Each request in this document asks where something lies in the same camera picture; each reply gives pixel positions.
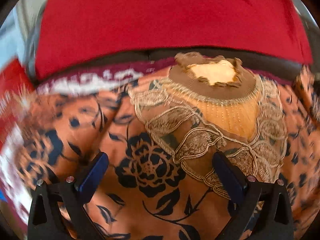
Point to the dark leather sofa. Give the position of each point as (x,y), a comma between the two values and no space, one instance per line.
(282,68)

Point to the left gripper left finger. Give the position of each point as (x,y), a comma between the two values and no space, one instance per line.
(45,219)

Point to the red gift box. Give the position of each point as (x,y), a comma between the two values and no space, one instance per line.
(15,86)

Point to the orange black floral garment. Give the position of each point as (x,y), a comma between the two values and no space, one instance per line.
(155,154)

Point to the floral plush blanket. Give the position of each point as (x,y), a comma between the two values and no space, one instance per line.
(95,79)

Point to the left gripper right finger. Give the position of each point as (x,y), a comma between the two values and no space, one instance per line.
(275,220)

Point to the red blanket on sofa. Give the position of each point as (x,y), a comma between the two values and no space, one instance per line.
(74,31)

